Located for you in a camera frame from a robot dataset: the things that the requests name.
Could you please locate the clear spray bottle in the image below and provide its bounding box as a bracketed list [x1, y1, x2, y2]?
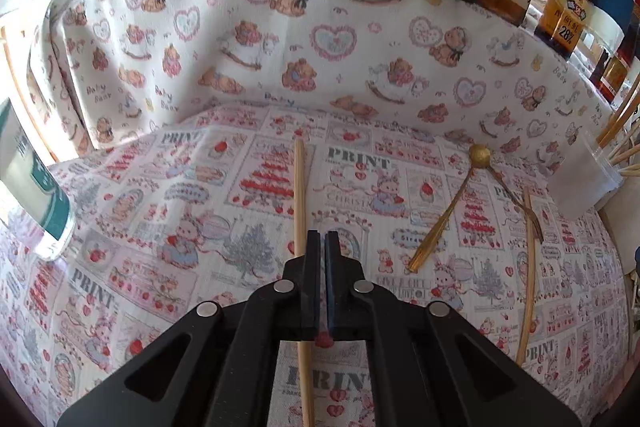
[0, 99, 77, 263]

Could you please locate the gold spoon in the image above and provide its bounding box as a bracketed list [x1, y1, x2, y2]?
[409, 144, 493, 274]

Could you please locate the bear print cloth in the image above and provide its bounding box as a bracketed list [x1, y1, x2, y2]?
[0, 0, 618, 175]

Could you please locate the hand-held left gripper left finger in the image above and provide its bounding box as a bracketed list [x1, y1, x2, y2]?
[56, 230, 322, 427]

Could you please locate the red cap sauce bottle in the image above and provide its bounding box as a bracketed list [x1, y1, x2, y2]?
[590, 27, 640, 102]

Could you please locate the gold fork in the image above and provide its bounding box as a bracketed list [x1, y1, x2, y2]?
[486, 164, 546, 245]

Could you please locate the red print tablecloth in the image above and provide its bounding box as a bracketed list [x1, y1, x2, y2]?
[0, 104, 632, 427]

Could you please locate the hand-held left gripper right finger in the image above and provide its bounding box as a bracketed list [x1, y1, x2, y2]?
[325, 231, 584, 427]

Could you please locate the plain wooden chopstick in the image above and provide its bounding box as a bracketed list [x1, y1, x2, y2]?
[293, 138, 317, 427]
[515, 186, 539, 369]

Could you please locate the clear plastic cup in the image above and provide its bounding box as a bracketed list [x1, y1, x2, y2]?
[555, 142, 627, 219]

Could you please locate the bunch of chopsticks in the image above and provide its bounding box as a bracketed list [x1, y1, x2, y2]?
[595, 77, 640, 178]

